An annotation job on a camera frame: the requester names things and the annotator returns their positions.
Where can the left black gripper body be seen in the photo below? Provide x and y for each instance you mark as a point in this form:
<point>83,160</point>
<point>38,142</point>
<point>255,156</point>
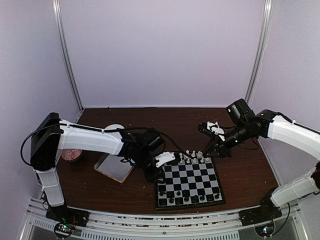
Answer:
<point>143,159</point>

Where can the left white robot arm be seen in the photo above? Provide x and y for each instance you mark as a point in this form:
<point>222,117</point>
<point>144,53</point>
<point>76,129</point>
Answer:
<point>56,134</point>

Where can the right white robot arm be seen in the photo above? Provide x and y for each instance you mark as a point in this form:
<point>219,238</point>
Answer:
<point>269,125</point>

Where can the red patterned bowl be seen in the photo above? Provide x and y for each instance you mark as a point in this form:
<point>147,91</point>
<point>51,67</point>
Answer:
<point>71,155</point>

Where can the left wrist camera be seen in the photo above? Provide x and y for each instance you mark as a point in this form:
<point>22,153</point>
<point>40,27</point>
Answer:
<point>163,158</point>

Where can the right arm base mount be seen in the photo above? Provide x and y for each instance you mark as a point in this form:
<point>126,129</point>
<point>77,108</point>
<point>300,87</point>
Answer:
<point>261,219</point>

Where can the right aluminium frame post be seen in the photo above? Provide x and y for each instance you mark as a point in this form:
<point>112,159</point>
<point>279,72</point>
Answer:
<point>260,50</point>

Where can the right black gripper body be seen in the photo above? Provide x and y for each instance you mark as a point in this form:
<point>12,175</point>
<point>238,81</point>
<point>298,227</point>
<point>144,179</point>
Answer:
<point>222,147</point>

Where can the aluminium front rail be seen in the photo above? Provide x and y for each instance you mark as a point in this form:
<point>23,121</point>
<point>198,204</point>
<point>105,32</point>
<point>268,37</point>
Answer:
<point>219,225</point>

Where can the left aluminium frame post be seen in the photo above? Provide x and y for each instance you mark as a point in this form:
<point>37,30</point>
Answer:
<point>56,4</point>

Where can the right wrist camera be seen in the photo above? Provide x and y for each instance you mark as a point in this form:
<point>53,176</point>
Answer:
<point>211,129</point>

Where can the white ceramic bowl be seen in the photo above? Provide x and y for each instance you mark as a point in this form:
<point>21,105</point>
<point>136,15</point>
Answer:
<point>114,127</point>

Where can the wooden rimmed black tray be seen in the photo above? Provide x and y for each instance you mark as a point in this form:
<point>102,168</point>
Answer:
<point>112,167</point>

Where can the aluminium frame post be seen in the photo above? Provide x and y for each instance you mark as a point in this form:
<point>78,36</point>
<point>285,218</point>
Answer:
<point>56,4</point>
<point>260,50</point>

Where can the black grey chessboard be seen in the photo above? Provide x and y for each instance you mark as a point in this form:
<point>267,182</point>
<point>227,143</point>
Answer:
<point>191,175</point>

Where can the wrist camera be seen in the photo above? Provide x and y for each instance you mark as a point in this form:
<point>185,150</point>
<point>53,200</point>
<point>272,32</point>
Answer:
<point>163,158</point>
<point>211,129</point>

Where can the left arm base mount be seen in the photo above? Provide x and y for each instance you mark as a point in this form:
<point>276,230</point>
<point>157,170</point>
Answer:
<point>68,221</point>

